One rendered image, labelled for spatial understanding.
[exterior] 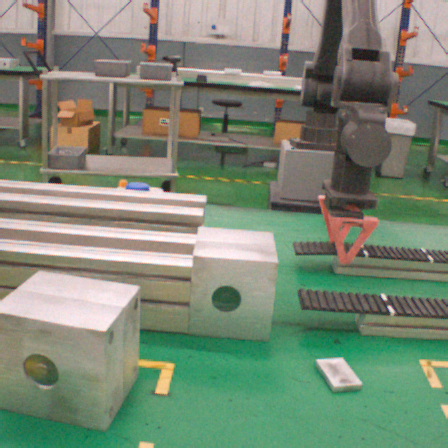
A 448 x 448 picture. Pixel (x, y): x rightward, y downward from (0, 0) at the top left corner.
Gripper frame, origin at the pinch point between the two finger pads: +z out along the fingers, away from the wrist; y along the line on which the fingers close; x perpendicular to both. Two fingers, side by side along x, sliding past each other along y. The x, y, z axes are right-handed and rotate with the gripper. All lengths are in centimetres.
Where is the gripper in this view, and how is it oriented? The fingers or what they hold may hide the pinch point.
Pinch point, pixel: (340, 248)
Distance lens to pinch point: 85.7
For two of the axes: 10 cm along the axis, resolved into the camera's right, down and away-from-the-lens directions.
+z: -0.8, 9.5, 3.0
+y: -0.2, 2.9, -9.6
